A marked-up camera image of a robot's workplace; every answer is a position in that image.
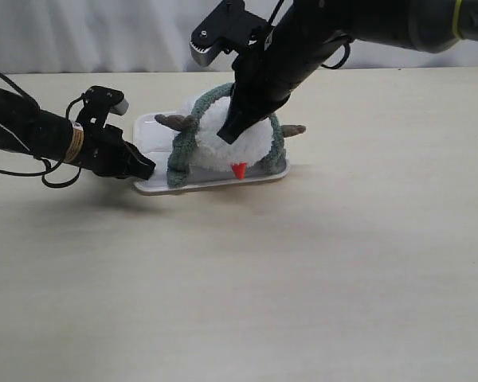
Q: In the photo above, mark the green knitted scarf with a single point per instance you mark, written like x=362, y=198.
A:
x=183, y=159

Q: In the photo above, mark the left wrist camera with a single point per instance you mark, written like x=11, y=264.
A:
x=111, y=100

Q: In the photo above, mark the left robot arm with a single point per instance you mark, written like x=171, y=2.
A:
x=25, y=128

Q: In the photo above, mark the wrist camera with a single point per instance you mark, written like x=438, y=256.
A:
x=223, y=32
x=111, y=100

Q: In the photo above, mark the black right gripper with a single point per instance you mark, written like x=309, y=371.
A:
x=308, y=34

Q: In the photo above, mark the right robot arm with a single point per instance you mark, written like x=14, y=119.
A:
x=423, y=26

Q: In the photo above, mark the white plastic tray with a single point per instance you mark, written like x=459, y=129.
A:
x=200, y=179

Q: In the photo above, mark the white curtain backdrop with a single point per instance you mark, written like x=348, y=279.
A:
x=111, y=36

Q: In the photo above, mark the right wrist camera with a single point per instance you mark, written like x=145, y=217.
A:
x=223, y=32

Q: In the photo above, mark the white plush snowman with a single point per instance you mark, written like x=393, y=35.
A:
x=239, y=139

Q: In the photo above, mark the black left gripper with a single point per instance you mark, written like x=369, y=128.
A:
x=104, y=150

